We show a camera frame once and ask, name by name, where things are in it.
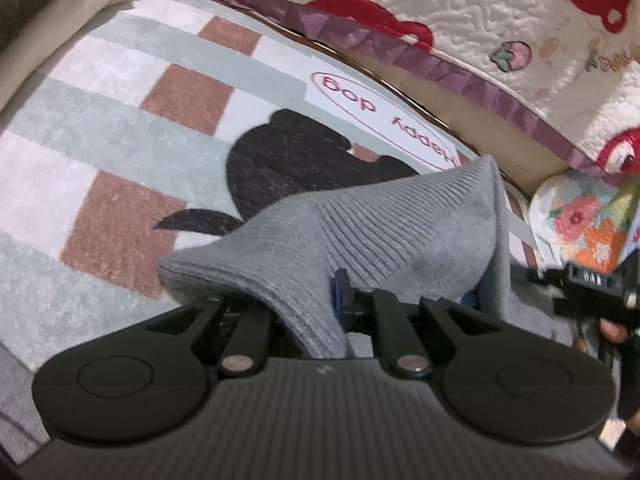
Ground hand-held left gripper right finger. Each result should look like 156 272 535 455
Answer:
331 268 504 379

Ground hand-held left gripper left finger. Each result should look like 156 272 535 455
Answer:
144 296 275 377

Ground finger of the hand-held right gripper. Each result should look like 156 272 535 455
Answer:
526 266 571 291

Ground grey ribbed sweater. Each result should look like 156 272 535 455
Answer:
157 154 568 361

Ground person's right forearm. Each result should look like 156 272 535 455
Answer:
529 169 640 281

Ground person's right hand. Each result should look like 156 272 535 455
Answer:
573 318 631 357

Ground purple ruffled bed skirt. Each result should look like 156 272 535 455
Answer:
141 0 640 177

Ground checkered dog print rug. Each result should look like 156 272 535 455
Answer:
0 0 542 376

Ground white quilt with red bears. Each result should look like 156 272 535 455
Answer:
145 0 640 176

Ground cream folded garment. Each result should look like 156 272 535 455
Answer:
0 0 149 113

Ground dark grey folded garment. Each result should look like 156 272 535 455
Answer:
0 0 121 58

